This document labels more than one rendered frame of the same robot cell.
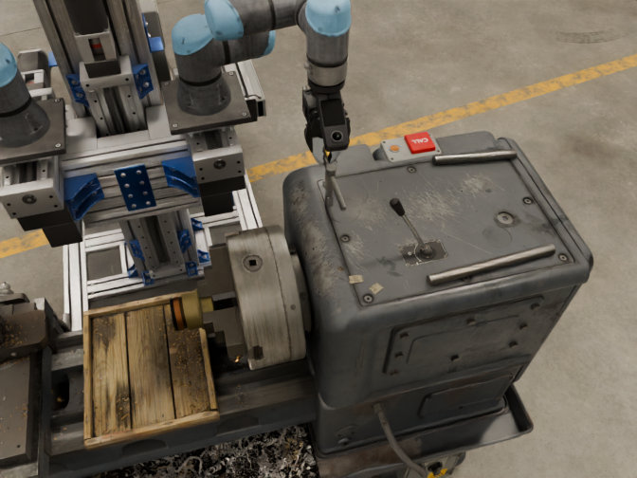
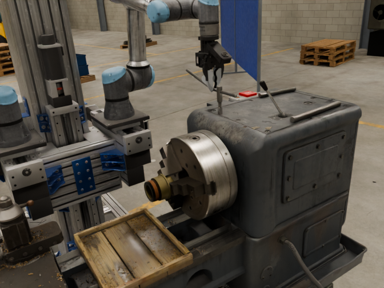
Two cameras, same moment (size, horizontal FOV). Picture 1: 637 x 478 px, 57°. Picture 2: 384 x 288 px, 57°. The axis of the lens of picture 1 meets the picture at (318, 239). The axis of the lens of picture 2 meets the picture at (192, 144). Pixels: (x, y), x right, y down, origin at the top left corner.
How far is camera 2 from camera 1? 0.79 m
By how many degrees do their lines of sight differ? 31
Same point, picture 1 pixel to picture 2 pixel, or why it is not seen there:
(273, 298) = (214, 150)
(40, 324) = (55, 227)
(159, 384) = (143, 255)
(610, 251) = not seen: hidden behind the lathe
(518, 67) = not seen: hidden behind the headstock
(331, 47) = (213, 12)
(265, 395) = (215, 244)
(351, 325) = (266, 142)
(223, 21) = (160, 7)
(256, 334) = (210, 172)
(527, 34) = not seen: hidden behind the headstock
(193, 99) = (116, 110)
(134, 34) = (76, 87)
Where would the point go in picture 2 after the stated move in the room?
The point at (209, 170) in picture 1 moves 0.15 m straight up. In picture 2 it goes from (133, 144) to (130, 114)
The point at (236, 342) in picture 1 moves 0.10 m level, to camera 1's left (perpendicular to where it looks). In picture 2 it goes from (198, 184) to (169, 190)
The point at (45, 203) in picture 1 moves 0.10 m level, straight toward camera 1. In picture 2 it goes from (36, 175) to (50, 182)
